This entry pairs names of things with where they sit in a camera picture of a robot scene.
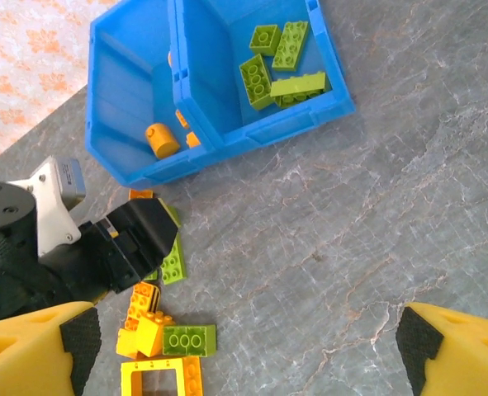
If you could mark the orange lego window frame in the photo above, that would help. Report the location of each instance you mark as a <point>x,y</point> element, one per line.
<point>194,377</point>

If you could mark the orange lego cylinder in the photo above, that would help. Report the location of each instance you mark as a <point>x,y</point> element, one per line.
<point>162,141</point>

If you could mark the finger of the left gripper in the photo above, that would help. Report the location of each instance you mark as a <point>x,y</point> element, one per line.
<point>148,229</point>
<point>134,270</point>

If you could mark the blue plastic bin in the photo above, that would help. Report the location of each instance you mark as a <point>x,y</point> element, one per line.
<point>119,103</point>
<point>210,62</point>

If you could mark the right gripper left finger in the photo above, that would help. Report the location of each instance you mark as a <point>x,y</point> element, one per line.
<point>25,354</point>

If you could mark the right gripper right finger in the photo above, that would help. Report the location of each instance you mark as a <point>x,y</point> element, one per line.
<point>466,359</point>

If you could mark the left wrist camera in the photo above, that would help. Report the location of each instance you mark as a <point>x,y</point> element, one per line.
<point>68,181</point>

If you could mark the small green lego brick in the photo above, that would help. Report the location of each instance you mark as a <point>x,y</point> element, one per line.
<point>264,39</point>

